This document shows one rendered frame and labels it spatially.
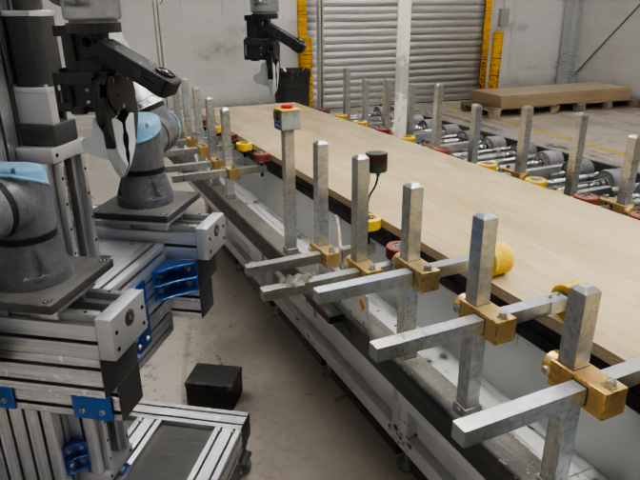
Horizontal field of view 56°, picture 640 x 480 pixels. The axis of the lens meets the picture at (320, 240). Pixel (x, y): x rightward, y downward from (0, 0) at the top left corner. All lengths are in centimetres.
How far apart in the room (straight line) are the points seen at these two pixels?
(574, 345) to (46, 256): 96
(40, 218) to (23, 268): 10
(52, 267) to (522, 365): 106
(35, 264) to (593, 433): 118
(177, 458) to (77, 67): 142
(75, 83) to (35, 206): 39
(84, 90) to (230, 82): 844
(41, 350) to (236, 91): 822
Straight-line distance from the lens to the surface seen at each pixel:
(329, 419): 248
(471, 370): 133
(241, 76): 933
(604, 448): 144
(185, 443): 210
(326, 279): 159
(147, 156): 162
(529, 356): 151
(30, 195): 121
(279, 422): 248
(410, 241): 141
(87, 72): 88
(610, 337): 137
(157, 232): 165
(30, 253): 124
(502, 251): 153
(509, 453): 132
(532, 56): 1156
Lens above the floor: 154
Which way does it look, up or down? 21 degrees down
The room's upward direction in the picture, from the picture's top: 1 degrees counter-clockwise
